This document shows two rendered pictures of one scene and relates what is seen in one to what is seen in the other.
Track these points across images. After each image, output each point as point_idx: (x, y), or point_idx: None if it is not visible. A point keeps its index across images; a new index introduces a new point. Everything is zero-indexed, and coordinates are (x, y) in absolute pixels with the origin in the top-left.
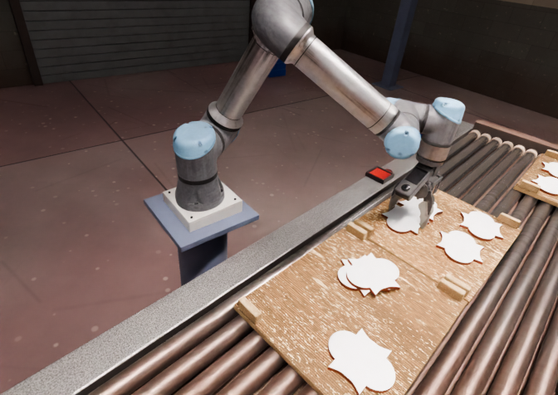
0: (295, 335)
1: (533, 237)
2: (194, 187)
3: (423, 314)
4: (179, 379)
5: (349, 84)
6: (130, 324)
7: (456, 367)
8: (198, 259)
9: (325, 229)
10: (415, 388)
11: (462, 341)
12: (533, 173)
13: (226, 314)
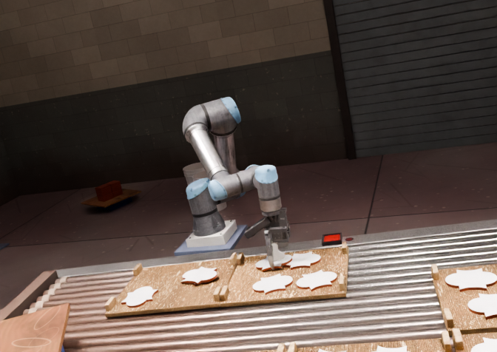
0: (137, 283)
1: (353, 304)
2: (194, 218)
3: (190, 297)
4: (98, 283)
5: (200, 154)
6: (111, 265)
7: (169, 320)
8: None
9: None
10: None
11: (188, 314)
12: (487, 268)
13: None
